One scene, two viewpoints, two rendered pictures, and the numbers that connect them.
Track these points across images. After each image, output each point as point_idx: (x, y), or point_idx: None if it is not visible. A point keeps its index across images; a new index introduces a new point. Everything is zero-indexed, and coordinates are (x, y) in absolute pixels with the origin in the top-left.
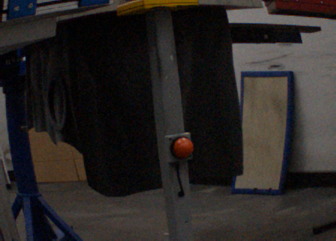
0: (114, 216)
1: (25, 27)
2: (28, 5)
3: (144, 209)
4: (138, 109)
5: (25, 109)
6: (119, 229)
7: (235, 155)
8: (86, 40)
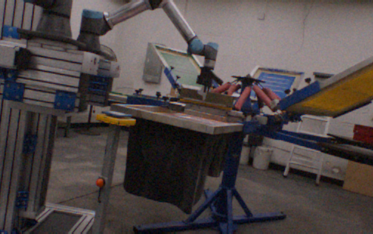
0: (339, 221)
1: (42, 106)
2: (15, 95)
3: (366, 226)
4: (151, 164)
5: (238, 147)
6: (318, 228)
7: (186, 203)
8: (136, 126)
